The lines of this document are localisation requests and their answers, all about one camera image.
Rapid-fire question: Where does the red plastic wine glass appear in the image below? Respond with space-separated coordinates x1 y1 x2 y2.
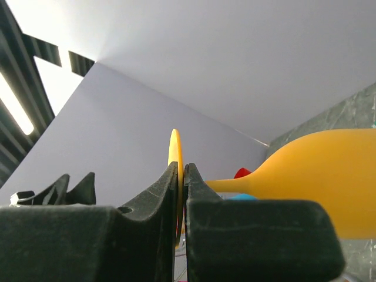
234 167 251 179

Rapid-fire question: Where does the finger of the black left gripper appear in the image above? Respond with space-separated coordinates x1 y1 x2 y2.
10 172 96 206

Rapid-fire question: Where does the blue plastic wine glass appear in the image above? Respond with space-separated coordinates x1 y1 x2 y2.
227 193 257 200

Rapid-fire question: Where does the orange wine glass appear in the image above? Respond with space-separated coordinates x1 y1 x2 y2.
167 128 376 250

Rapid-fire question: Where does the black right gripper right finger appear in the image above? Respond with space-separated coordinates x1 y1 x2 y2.
184 163 345 281

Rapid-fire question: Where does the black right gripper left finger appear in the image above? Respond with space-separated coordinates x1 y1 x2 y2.
1 162 178 281

